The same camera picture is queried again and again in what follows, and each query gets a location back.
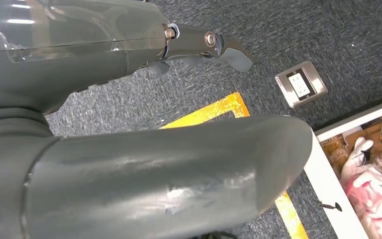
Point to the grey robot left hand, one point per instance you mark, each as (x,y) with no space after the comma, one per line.
(145,178)

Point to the yellow floor tape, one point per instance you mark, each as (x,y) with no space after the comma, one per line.
(217,110)

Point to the silver floor outlet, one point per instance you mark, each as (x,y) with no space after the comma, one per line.
(301,84)

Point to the white drawer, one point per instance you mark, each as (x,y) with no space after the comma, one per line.
(329,194)

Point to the black drawer key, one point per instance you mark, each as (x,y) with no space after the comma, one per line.
(332,206)

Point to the white glove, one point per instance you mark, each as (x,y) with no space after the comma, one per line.
(359,161)

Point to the pink item in plastic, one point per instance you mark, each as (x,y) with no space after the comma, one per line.
(372,211)

